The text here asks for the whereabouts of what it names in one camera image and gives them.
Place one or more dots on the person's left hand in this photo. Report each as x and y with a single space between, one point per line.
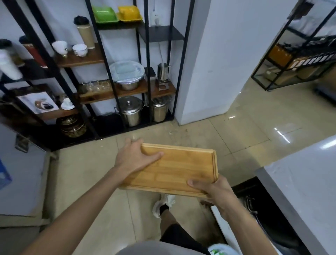
131 157

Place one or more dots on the person's right hand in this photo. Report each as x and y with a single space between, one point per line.
220 195

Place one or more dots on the person's left forearm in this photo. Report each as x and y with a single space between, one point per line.
78 218

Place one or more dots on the person's right forearm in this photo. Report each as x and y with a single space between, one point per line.
249 233

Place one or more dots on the person's right leg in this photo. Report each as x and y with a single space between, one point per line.
168 218

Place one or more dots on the person's black shorts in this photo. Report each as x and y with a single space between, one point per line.
181 237

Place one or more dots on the person's right white shoe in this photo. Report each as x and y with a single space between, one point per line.
160 207

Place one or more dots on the person's light grey shirt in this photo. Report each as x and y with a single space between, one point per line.
157 249

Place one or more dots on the white lower table shelf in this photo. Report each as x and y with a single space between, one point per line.
219 226

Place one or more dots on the large steel pot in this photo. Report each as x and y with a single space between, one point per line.
130 111

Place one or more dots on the black wok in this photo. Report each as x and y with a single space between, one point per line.
262 215

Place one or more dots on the trash bin with blue liner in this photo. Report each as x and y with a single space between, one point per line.
218 251

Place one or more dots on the small steel pot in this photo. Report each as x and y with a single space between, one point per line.
160 110

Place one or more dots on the stack of brass bowls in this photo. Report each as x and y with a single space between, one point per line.
72 127

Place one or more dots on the clear glass cup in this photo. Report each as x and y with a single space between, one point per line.
95 86
105 85
85 88

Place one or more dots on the wooden tamper stand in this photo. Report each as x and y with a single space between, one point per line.
163 86

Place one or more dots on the grey marble table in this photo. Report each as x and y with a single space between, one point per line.
302 184

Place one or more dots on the white cup on saucer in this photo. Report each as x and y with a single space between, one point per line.
67 103

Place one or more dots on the foil covered steel bowl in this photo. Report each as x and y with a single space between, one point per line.
126 72

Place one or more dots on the steel milk pitcher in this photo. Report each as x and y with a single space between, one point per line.
162 72

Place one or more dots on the tall black metal shelf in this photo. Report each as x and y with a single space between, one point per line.
147 57

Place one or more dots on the grey metal cabinet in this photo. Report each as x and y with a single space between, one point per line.
23 178

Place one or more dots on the picture booklet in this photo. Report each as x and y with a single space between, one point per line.
34 102

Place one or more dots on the black goods rack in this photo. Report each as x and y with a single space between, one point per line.
259 83

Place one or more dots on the white patterned teacup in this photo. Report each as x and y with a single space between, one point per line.
80 50

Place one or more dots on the bamboo tumbler black lid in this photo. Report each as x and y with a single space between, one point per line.
86 36

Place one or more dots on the white footed teacup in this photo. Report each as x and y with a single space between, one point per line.
59 46

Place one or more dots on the yellow square dish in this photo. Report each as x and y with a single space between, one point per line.
130 13

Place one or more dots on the green square dish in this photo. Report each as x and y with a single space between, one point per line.
105 14

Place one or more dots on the white paper cup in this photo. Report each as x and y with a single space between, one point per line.
10 67

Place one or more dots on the orange carton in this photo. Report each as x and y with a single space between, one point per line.
279 55

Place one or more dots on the white wall socket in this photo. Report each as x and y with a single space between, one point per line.
156 19

